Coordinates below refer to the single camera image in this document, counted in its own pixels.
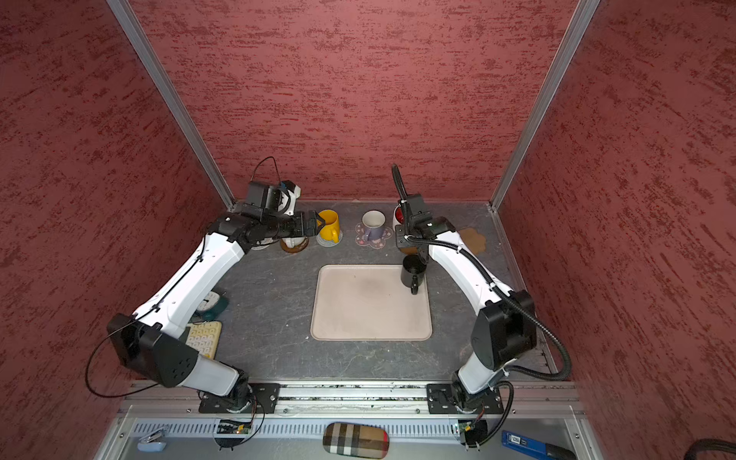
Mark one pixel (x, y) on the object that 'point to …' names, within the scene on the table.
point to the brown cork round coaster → (409, 250)
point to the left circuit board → (229, 426)
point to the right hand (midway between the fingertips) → (408, 238)
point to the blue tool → (537, 448)
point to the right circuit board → (465, 426)
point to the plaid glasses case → (356, 439)
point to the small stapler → (153, 441)
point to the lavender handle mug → (374, 222)
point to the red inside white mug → (398, 217)
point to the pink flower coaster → (374, 243)
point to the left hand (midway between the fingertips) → (309, 229)
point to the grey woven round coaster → (329, 243)
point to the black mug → (412, 272)
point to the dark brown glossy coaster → (298, 248)
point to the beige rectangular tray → (368, 302)
